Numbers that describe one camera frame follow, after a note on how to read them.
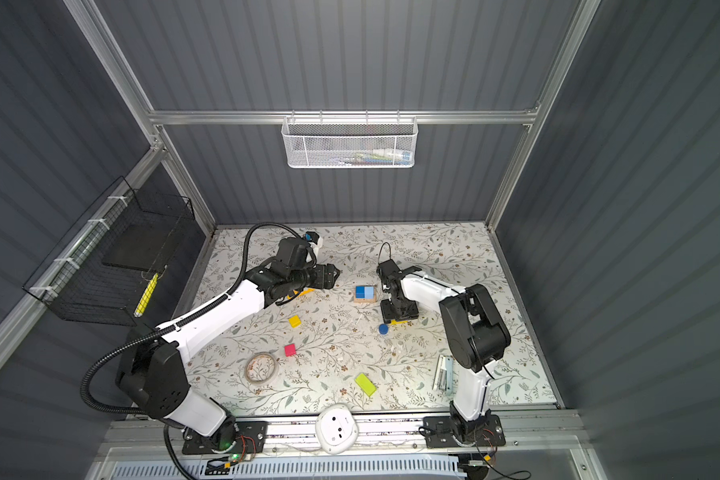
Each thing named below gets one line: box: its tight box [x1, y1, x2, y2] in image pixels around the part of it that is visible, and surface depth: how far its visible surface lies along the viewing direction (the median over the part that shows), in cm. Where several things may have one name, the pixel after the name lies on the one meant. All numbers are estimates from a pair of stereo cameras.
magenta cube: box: [284, 343, 297, 357], surface depth 90 cm
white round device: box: [315, 404, 359, 455], surface depth 74 cm
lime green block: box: [354, 373, 377, 397], surface depth 82 cm
